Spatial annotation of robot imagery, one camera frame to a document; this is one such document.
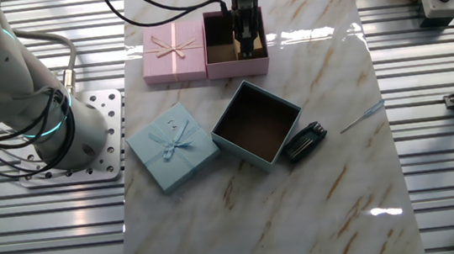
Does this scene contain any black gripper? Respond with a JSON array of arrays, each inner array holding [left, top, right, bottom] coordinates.
[[230, 0, 267, 59]]

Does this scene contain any small wooden block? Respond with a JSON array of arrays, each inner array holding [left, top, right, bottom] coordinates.
[[233, 34, 266, 61]]

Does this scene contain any pink open gift box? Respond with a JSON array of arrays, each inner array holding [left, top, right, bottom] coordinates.
[[200, 5, 272, 82]]

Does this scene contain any light blue open gift box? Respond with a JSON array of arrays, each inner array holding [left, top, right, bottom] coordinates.
[[204, 73, 309, 179]]

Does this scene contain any pink lid with bow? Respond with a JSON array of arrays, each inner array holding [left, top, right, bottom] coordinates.
[[138, 18, 209, 87]]

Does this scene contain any black hex key set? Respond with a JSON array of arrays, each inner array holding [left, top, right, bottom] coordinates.
[[277, 119, 332, 165]]

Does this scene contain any clear plastic pipette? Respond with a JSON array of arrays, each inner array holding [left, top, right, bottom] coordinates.
[[336, 98, 388, 135]]

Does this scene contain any light blue lid with bow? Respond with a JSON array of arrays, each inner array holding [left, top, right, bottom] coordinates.
[[122, 98, 225, 198]]

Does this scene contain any marble pattern table mat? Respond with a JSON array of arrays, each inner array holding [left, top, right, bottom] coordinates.
[[92, 0, 427, 254]]

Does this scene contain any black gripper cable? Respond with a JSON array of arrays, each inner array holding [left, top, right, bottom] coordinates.
[[99, 0, 283, 34]]

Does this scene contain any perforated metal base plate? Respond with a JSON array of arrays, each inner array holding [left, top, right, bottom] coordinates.
[[10, 87, 132, 191]]

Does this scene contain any thick grey base cable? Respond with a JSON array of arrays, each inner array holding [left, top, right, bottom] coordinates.
[[13, 23, 83, 99]]

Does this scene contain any black base cable bundle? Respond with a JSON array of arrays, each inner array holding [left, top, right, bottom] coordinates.
[[0, 86, 82, 182]]

